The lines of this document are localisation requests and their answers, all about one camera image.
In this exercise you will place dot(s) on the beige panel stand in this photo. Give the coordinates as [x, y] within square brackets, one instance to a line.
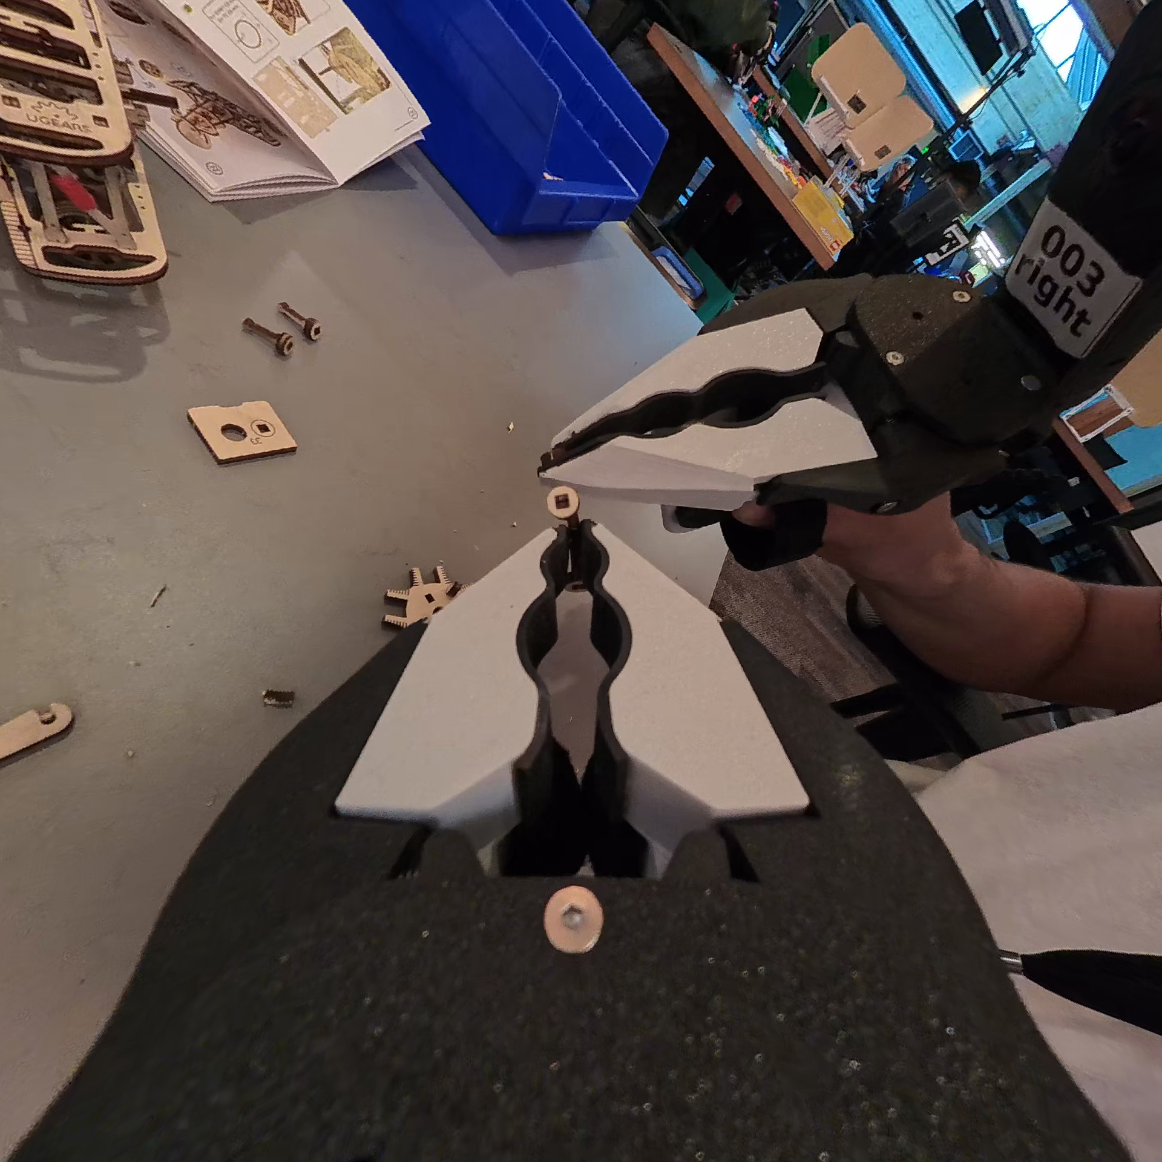
[863, 64]

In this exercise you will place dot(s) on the pointed wooden pick tool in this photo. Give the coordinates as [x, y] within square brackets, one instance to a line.
[37, 729]

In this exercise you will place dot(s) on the printed wooden puzzle sheet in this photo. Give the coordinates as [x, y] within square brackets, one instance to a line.
[55, 127]

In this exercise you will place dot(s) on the person's right hand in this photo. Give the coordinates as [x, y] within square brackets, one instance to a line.
[890, 545]

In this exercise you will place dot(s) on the wooden crate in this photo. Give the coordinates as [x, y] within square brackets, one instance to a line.
[677, 272]

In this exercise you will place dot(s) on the wooden pin with round head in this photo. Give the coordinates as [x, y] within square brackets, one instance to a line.
[300, 321]
[268, 336]

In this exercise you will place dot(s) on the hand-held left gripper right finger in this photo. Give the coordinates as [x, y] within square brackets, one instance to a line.
[709, 726]

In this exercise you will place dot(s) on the person's white shirt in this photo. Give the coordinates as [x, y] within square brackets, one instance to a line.
[1044, 862]

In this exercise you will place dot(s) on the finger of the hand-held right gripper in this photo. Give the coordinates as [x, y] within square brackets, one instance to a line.
[727, 350]
[727, 454]

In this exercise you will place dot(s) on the yellow box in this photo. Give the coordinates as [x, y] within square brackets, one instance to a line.
[822, 223]

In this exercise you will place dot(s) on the square wooden plate with holes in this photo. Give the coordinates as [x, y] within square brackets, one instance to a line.
[214, 440]

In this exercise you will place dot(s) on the pale wooden toothed spoke wheel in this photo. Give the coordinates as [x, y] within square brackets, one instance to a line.
[423, 599]

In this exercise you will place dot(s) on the wooden table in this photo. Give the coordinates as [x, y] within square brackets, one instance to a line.
[727, 117]

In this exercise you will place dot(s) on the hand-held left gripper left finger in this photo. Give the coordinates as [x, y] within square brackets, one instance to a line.
[445, 726]

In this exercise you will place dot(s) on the thin wooden pin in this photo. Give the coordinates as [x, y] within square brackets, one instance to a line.
[565, 521]

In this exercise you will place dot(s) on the wooden model frame with red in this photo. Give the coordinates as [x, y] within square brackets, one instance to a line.
[91, 267]

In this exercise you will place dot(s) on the blue plastic bin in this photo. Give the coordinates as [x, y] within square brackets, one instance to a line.
[508, 117]

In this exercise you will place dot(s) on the grey desk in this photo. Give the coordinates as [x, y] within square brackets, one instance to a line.
[363, 317]

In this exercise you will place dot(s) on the assembly instruction booklet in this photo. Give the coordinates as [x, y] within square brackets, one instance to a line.
[300, 117]

